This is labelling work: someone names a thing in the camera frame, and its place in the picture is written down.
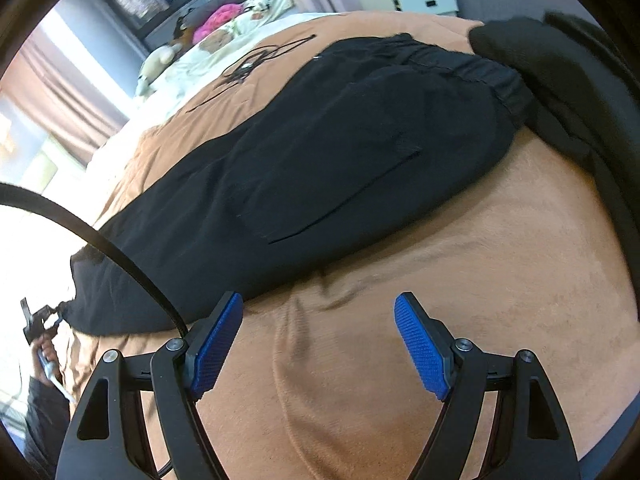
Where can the white nightstand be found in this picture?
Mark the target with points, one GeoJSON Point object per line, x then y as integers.
{"type": "Point", "coordinates": [430, 2]}

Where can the beige plush toy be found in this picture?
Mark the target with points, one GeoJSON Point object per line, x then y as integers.
{"type": "Point", "coordinates": [160, 57]}

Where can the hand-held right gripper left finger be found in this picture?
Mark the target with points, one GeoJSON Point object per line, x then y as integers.
{"type": "Point", "coordinates": [215, 345]}

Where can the pink plush cloth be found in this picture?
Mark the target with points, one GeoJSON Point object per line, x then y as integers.
{"type": "Point", "coordinates": [220, 15]}

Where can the person's left forearm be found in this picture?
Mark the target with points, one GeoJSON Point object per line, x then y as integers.
{"type": "Point", "coordinates": [47, 420]}

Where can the black pants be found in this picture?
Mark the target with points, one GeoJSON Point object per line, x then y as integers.
{"type": "Point", "coordinates": [300, 160]}

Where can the orange blanket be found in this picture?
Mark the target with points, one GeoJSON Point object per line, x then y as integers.
{"type": "Point", "coordinates": [450, 260]}

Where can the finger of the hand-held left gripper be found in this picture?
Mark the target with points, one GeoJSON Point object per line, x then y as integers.
{"type": "Point", "coordinates": [62, 311]}

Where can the black cloth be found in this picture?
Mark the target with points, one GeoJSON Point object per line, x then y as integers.
{"type": "Point", "coordinates": [550, 70]}

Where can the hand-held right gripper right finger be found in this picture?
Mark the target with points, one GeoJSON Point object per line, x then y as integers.
{"type": "Point", "coordinates": [420, 345]}

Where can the dark plush toy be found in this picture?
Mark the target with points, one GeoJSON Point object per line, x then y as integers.
{"type": "Point", "coordinates": [182, 32]}

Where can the person's left hand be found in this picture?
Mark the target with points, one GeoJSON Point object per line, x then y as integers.
{"type": "Point", "coordinates": [37, 347]}

